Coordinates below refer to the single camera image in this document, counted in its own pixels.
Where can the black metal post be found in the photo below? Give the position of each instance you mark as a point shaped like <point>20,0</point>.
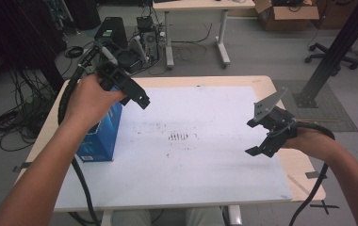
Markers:
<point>340,47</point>

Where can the white desk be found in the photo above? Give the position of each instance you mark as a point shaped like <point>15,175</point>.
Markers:
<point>199,4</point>

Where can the blue cardboard box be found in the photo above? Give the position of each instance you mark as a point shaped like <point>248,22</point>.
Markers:
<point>101,138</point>

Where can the dark floor mat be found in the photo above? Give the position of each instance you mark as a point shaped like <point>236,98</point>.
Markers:
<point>334,116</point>

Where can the person's right hand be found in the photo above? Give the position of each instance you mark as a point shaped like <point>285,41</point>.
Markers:
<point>315,142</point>

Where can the person's left hand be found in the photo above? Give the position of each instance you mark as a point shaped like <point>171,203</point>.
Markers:
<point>89,100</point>

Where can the light wooden table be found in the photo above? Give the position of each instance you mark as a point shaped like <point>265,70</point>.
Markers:
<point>293,163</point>

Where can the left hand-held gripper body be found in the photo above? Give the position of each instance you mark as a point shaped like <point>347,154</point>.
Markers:
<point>112,75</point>

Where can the black case with green label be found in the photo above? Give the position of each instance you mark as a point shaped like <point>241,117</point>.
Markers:
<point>111,33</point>

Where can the black office chair base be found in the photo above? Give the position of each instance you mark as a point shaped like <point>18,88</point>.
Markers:
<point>328,56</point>

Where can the black curtain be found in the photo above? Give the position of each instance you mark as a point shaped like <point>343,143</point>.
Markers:
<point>20,37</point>

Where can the black tape cross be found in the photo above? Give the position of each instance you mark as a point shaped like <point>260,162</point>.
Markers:
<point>324,207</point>

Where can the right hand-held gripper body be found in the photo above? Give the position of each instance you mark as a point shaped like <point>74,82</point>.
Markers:
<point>274,121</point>

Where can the open cardboard box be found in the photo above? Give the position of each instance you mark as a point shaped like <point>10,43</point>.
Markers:
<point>288,17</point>

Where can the black tape strip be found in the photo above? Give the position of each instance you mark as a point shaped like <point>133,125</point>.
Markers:
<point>21,167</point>
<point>315,174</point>

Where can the grey computer tower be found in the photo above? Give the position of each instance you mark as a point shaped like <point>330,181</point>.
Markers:
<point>149,37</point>

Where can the white table mat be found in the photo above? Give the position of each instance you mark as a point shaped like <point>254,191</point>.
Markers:
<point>199,172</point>

